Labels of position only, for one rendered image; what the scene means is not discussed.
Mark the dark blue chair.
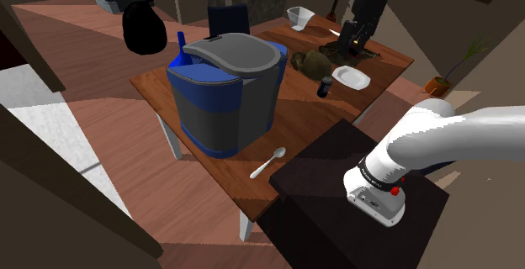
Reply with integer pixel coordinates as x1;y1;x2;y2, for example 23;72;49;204
206;3;252;39

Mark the wooden table with white legs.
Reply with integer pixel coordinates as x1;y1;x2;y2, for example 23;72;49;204
129;13;415;243

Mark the blue funnel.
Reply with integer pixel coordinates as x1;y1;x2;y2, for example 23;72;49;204
169;30;194;69

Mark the blue and grey lidded bin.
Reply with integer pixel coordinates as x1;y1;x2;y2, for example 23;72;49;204
165;32;289;160

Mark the potted plant in orange pot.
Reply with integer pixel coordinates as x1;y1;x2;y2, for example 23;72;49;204
423;33;496;98

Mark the black bag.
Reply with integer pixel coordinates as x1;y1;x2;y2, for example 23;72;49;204
121;0;168;56

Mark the dark robot stand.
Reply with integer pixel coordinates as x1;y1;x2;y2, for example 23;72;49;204
256;118;450;269

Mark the white cup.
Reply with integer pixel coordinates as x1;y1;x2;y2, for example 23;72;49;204
286;6;316;32

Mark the dark can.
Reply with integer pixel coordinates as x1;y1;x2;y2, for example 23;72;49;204
316;76;334;99

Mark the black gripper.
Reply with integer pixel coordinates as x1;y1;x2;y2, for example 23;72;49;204
337;0;390;57

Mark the white spoon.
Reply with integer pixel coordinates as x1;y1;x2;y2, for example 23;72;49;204
249;146;287;180

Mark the white square plate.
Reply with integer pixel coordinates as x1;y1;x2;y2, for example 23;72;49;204
331;65;372;92

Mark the olive brown lumpy object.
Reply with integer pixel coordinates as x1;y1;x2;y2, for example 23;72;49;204
289;49;333;78

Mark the dark brown cloth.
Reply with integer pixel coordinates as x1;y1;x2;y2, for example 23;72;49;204
318;40;382;67

